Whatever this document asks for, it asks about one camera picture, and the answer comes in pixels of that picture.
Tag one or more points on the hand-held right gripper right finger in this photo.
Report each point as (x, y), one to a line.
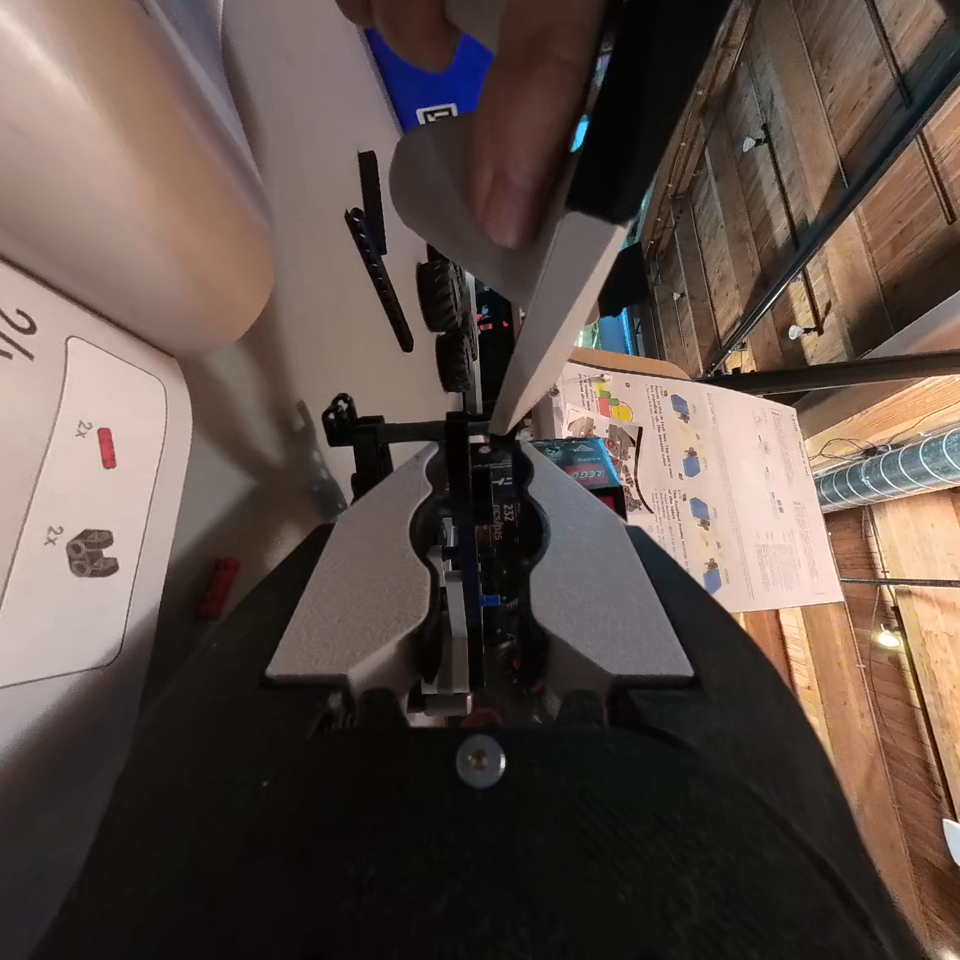
(607, 592)

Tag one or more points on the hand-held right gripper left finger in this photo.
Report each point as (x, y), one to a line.
(352, 592)

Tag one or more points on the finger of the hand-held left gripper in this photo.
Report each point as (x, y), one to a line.
(562, 300)

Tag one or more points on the small red toy pin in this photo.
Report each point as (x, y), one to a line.
(217, 589)

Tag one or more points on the black grey toy chassis assembly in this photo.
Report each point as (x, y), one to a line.
(463, 487)

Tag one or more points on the grey desk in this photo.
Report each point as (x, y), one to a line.
(315, 150)

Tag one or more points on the person's left hand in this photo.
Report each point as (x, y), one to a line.
(532, 112)

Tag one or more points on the wooden board stand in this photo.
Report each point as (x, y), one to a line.
(637, 361)

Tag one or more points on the black toy tire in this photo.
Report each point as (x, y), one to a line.
(457, 364)
(442, 296)

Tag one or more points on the black toy set box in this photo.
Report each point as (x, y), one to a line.
(585, 469)

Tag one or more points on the grey toy beam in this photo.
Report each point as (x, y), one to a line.
(321, 469)

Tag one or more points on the white printed instruction sheet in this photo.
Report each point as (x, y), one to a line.
(750, 487)

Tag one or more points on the long black toy beam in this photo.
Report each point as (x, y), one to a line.
(382, 289)

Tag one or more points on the short black toy beam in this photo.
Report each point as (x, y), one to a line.
(370, 195)

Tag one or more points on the blue plastic bin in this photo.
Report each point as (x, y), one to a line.
(401, 79)

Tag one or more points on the toy instruction booklet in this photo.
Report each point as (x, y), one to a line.
(112, 450)

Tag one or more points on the black steel beam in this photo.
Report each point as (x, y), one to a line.
(862, 369)

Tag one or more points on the beige rounded object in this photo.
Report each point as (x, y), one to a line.
(112, 150)

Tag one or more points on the black diagonal steel rail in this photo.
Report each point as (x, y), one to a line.
(862, 174)

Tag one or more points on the silver ventilation duct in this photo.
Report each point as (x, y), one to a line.
(900, 465)

